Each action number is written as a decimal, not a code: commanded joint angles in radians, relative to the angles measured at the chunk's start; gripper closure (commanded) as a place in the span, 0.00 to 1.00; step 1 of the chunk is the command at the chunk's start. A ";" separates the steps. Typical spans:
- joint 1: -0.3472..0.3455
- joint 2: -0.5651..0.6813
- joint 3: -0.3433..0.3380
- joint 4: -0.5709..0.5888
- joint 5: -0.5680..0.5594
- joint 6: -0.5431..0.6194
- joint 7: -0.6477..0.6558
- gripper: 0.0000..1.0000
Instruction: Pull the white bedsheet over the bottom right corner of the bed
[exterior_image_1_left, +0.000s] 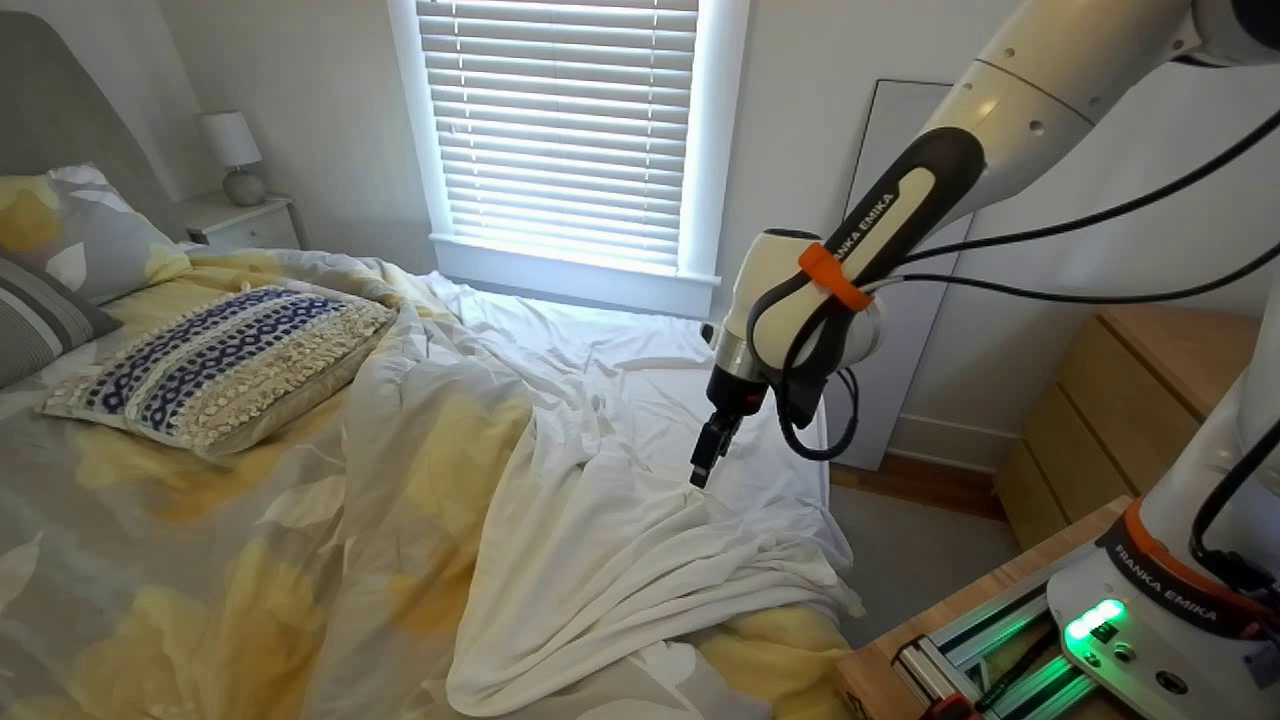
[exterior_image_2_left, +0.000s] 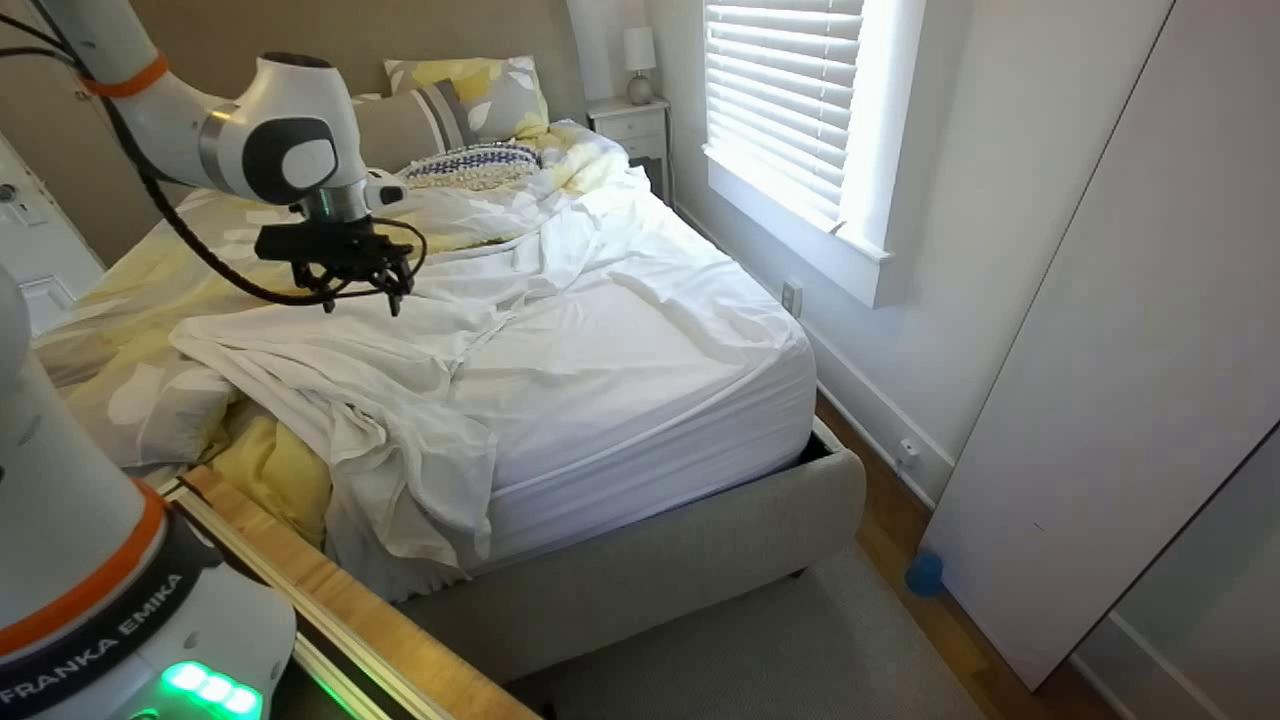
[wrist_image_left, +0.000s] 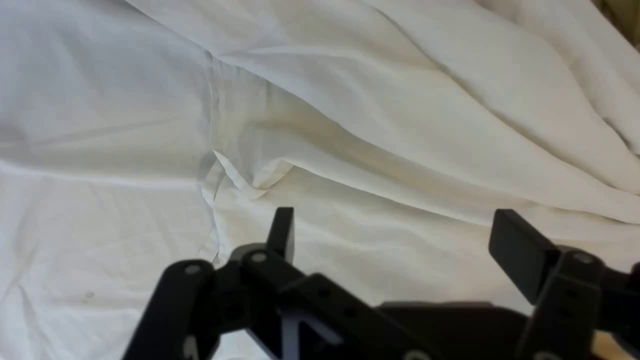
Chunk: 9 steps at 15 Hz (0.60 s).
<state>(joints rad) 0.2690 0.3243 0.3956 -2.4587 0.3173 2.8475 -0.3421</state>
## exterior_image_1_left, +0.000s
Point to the blue white patterned pillow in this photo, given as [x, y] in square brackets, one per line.
[221, 360]

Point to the yellow grey floral pillow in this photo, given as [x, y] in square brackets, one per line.
[95, 232]

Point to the white window frame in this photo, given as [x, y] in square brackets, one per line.
[725, 135]

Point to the grey upholstered headboard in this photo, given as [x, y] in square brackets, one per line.
[64, 104]

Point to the grey striped pillow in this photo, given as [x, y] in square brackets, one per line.
[43, 322]

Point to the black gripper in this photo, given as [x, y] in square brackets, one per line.
[739, 392]

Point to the white table lamp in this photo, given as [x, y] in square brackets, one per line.
[232, 141]

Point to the white bedsheet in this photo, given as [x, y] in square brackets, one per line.
[627, 534]

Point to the yellow grey floral duvet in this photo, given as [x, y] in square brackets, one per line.
[203, 562]

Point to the light wooden dresser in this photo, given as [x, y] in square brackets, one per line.
[1135, 403]

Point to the white nightstand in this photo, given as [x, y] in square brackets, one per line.
[247, 225]

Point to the white window blind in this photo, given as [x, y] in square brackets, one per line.
[560, 121]

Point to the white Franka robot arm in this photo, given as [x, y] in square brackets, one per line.
[1040, 93]

